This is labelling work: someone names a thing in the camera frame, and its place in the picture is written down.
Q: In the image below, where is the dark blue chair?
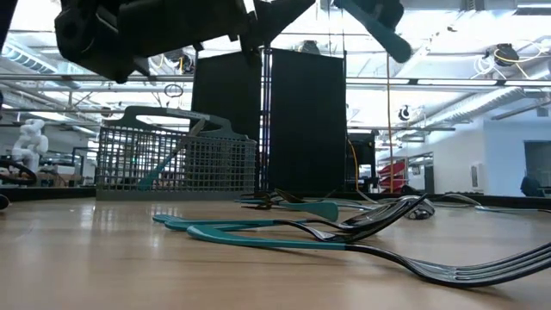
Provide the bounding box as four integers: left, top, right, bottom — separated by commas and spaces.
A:
519, 175, 545, 198

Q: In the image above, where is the red shelf rack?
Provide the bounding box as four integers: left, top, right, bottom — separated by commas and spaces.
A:
377, 158, 409, 195

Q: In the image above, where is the black folding screen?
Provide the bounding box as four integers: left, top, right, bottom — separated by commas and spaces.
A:
189, 40, 348, 198

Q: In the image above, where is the grey plastic cutlery basket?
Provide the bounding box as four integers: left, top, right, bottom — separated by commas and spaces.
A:
95, 105, 258, 202

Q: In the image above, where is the short yellow cable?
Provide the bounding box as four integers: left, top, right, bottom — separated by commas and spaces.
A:
348, 138, 361, 193

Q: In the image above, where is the knife with teal handle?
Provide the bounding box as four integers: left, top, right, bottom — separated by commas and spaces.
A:
136, 118, 207, 193

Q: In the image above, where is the black equipment cabinet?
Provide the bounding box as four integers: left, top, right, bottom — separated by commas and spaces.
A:
347, 132, 376, 194

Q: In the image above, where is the white wall box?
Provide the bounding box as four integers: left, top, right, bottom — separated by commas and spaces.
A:
469, 162, 485, 191

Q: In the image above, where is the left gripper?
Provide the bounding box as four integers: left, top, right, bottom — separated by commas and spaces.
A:
55, 0, 262, 84

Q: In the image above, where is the white robot figure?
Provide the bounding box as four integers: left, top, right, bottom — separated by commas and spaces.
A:
11, 118, 50, 174

